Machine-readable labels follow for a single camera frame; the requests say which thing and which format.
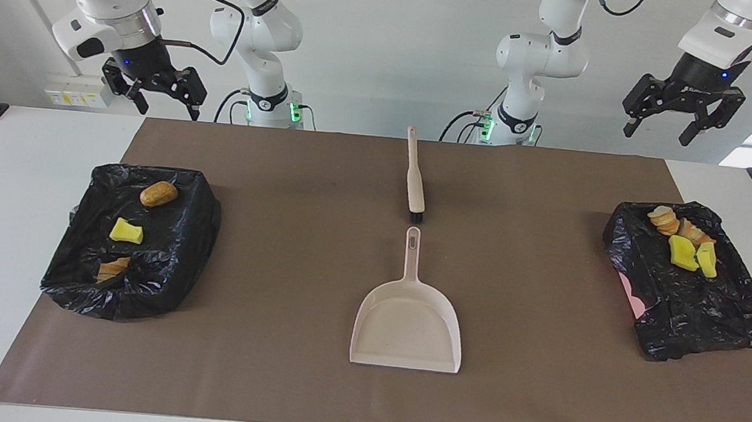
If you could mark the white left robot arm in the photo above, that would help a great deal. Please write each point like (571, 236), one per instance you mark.
(539, 56)

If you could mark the pale pastry toy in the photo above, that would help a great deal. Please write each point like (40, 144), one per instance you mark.
(695, 233)

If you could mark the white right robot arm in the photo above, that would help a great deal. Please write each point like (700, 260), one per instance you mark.
(266, 28)

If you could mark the yellow foam chunk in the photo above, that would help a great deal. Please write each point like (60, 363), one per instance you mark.
(682, 254)
(126, 231)
(707, 259)

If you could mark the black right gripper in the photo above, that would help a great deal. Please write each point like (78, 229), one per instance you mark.
(146, 62)

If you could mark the brown table mat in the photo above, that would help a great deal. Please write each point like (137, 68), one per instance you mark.
(269, 377)

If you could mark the orange striped croissant toy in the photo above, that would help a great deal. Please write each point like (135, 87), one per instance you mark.
(664, 220)

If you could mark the black plastic trash bag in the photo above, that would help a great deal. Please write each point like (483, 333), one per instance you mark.
(697, 310)
(164, 255)

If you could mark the brown bread roll toy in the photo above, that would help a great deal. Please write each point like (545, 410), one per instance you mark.
(158, 194)

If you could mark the pale and orange croissant toy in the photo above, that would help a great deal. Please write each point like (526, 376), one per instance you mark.
(113, 268)

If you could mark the white wall outlet box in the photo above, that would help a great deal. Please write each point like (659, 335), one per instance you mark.
(73, 93)

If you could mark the beige plastic dustpan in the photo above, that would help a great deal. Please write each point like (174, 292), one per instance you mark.
(407, 321)

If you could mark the beige hand brush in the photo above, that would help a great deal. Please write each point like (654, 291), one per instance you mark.
(414, 180)

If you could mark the pink bin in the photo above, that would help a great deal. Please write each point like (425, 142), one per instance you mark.
(634, 300)

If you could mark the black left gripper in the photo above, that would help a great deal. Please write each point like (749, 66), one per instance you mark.
(699, 74)

